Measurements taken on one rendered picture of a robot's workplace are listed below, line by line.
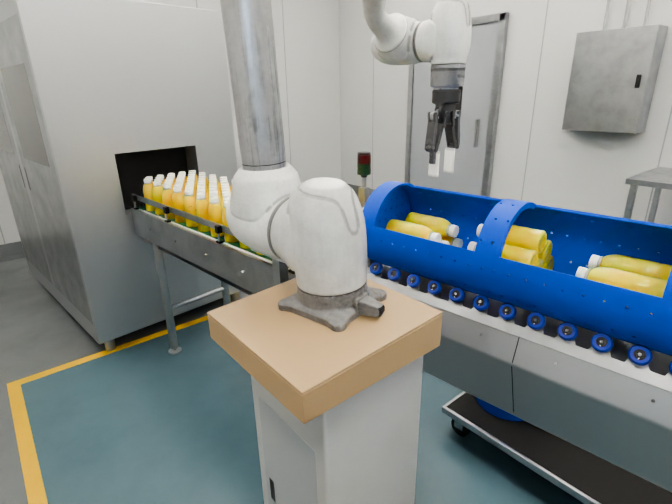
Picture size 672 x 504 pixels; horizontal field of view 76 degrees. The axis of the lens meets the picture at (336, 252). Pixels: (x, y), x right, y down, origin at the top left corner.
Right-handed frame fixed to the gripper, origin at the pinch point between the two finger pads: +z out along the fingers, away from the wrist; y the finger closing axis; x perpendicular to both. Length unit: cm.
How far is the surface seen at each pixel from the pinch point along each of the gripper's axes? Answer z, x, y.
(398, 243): 23.2, 7.5, -9.0
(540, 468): 117, -31, 35
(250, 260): 44, 74, -18
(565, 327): 35, -40, -5
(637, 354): 35, -55, -6
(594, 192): 74, 43, 349
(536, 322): 35.6, -33.7, -5.7
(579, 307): 27, -43, -8
